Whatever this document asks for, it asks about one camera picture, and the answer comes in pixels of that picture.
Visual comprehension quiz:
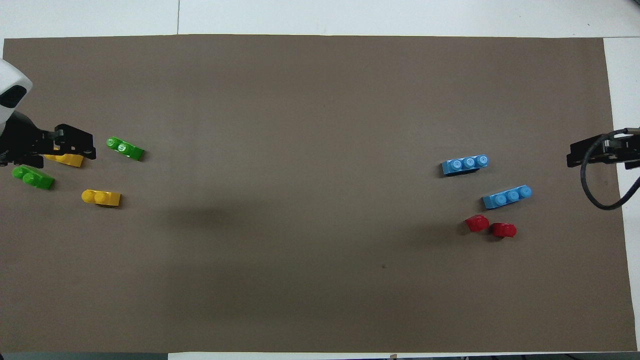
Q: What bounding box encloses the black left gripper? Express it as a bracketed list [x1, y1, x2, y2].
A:
[0, 111, 97, 168]

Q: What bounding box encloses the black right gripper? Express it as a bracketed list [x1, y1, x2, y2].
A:
[566, 127, 640, 168]

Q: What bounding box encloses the green two-stud toy block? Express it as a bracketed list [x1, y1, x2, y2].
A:
[106, 136, 145, 161]
[12, 166, 55, 190]

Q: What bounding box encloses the blue three-stud toy block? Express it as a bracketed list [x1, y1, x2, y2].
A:
[482, 185, 533, 210]
[441, 155, 489, 176]

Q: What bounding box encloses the yellow two-stud toy block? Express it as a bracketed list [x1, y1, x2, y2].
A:
[81, 189, 122, 207]
[42, 152, 85, 168]

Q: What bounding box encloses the brown table mat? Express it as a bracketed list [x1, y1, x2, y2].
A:
[0, 34, 638, 354]

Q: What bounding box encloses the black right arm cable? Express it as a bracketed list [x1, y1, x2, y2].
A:
[580, 129, 640, 211]

